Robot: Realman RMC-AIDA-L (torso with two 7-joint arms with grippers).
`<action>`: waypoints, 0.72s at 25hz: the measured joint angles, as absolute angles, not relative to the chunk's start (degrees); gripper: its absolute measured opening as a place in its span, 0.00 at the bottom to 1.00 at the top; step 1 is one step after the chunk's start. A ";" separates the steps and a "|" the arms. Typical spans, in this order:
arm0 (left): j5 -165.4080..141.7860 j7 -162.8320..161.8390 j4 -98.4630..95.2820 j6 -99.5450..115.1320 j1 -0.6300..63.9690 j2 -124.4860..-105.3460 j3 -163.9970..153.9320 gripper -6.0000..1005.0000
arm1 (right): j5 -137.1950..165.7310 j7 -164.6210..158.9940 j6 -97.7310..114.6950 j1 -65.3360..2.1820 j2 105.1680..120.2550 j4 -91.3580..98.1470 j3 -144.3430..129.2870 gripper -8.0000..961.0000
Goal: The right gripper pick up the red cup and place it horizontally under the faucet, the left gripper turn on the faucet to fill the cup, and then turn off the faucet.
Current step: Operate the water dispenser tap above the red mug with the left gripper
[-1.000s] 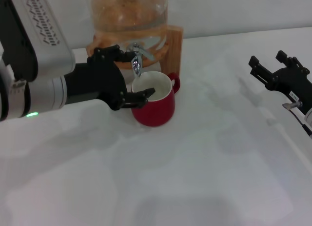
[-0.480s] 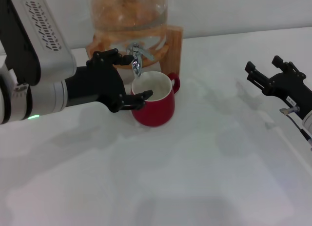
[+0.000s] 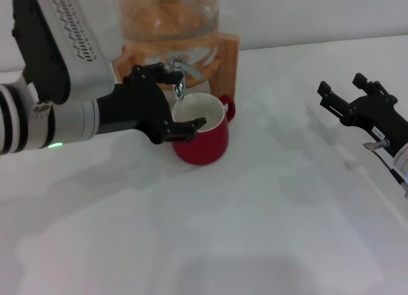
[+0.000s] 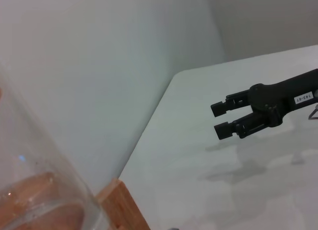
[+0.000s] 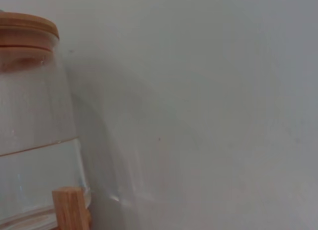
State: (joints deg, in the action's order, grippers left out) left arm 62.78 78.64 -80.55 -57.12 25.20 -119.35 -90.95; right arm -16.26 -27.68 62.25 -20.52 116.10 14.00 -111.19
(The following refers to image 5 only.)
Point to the wooden jar lid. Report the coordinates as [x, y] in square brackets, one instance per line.
[24, 28]

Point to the glass water dispenser jar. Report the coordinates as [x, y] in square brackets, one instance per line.
[32, 120]

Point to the wooden dispenser stand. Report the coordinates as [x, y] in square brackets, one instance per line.
[70, 207]

